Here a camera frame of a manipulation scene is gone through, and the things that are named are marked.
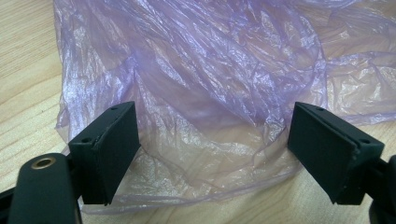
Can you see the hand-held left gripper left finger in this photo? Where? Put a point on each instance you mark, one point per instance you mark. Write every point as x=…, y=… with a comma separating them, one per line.
x=106, y=155

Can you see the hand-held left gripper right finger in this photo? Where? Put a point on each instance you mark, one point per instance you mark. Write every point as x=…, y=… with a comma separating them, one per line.
x=330, y=155

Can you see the purple plastic bag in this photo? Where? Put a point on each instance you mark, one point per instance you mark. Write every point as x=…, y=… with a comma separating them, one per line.
x=202, y=62

